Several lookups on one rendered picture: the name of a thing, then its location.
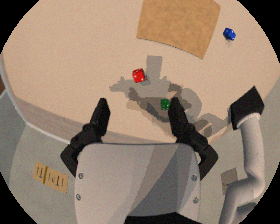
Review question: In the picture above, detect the green die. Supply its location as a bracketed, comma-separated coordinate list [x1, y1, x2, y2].
[160, 99, 170, 110]

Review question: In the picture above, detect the red die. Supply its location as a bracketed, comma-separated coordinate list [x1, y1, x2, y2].
[132, 68, 145, 83]

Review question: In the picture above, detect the tan mat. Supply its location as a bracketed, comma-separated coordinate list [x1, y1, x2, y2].
[136, 0, 221, 59]

